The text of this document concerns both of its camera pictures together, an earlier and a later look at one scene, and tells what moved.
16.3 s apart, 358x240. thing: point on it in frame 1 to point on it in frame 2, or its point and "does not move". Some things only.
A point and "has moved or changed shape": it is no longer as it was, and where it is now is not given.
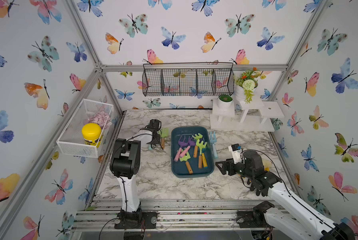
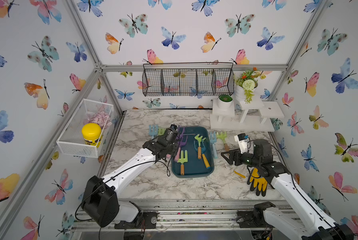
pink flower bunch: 101,118 does not move
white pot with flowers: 246,82 does not move
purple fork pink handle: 181,144 has moved or changed shape
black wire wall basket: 164,79 does not move
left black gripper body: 157,140 to 172,149
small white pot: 224,101 does not move
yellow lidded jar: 91,133 does not move
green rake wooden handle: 201,145 to 223,136
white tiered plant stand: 251,116 does not move
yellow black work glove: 260,185 does not move
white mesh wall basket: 87,133 does not move
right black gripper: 230,163 to 233,154
